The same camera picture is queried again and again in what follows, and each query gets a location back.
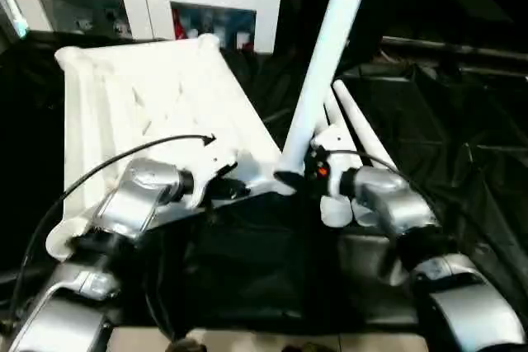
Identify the white plastic table top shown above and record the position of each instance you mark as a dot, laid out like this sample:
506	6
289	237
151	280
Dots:
144	92

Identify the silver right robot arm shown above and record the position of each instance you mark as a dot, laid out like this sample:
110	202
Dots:
396	199

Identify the dark metal rod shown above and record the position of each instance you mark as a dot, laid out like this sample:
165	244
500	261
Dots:
453	48

